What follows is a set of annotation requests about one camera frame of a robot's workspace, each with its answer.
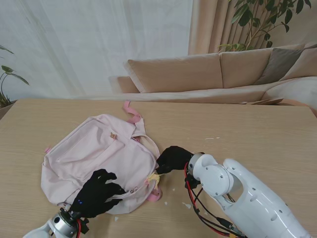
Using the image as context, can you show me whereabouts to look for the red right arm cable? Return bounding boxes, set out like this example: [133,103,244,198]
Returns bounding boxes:
[184,163,240,238]

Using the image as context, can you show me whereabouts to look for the white beanbag cushion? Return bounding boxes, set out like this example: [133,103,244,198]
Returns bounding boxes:
[262,76,317,112]

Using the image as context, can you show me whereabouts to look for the white sheer curtain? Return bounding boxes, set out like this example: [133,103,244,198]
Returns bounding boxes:
[0,0,194,100]

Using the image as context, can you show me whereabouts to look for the red left arm cable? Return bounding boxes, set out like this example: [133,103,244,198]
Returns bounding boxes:
[74,218,86,238]

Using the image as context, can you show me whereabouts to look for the grey sofa cushion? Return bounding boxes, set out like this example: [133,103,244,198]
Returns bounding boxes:
[255,47,305,85]

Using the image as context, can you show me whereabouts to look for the broad-leaved green plant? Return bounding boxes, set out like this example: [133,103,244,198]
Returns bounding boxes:
[0,44,30,109]

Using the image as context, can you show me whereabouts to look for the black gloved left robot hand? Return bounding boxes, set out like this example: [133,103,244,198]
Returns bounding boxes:
[69,169,126,219]

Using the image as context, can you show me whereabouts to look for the flat brown cardboard piece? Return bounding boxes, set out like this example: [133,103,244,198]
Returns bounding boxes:
[241,98,284,106]

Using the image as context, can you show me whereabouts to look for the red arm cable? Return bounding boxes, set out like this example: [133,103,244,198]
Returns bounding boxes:
[184,163,240,238]
[74,218,86,238]

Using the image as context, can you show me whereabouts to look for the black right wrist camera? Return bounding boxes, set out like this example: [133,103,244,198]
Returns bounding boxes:
[184,173,202,189]

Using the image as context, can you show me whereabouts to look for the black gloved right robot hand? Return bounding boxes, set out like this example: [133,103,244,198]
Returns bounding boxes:
[156,145,195,175]

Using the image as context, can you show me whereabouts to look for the tall small-leaved green plant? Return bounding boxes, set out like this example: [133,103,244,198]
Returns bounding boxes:
[217,0,313,53]

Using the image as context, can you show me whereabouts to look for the yellow yarn zipper pull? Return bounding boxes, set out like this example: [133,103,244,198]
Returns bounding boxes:
[145,172,165,191]

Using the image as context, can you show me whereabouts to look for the beige pleated curtain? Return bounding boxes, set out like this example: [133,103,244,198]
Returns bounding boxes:
[187,0,317,55]

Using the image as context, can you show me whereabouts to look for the pink fabric backpack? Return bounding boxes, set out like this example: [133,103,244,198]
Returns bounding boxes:
[41,100,163,215]

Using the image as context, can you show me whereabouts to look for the beige sofa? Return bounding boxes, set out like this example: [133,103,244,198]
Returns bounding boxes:
[116,43,317,115]

